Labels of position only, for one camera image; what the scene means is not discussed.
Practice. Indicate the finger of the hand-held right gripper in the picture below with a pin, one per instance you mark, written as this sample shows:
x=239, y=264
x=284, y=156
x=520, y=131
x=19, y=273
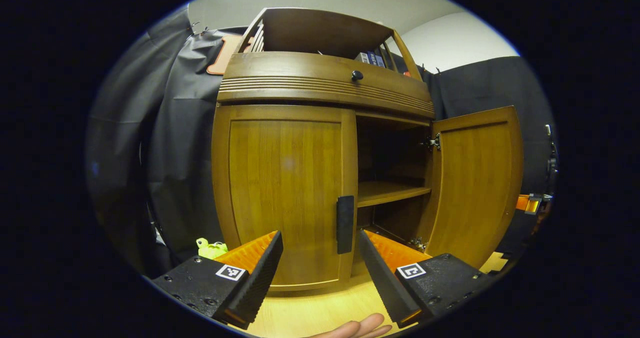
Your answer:
x=524, y=203

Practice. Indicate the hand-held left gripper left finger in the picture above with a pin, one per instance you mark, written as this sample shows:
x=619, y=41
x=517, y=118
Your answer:
x=260, y=278

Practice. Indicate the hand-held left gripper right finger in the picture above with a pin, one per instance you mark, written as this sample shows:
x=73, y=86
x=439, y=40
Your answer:
x=382, y=278

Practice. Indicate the wooden shoe cabinet door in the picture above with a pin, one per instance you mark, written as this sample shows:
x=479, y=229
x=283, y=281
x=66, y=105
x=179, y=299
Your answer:
x=475, y=188
x=285, y=178

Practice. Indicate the wooden double-door shoe cabinet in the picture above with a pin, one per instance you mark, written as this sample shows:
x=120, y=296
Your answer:
x=325, y=33

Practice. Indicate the metal door hinge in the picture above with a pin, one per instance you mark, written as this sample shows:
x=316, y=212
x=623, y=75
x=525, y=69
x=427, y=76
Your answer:
x=434, y=142
x=417, y=244

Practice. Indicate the wooden cabinet drawer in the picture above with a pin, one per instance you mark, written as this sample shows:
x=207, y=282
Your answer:
x=280, y=78

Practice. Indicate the green frog plush toy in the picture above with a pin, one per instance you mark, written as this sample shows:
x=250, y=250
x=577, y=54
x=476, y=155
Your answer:
x=210, y=249

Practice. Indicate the wood-pattern foam floor mat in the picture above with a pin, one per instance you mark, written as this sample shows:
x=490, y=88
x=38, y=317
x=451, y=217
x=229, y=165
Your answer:
x=320, y=308

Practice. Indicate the wooden inner shelf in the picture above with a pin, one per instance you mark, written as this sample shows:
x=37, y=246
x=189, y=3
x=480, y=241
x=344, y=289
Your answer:
x=385, y=192

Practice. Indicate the black backdrop cloth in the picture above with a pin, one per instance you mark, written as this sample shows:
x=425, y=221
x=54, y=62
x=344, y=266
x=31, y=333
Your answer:
x=175, y=153

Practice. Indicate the grey-blue book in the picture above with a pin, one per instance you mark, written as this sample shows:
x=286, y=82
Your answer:
x=381, y=61

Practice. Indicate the black drawer knob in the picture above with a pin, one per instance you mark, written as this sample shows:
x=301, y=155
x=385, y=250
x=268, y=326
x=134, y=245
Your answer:
x=357, y=76

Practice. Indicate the dark blue book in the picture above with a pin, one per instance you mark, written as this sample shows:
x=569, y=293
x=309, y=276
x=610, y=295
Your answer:
x=373, y=59

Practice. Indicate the white book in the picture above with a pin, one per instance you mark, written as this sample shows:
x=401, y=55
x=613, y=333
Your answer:
x=362, y=57

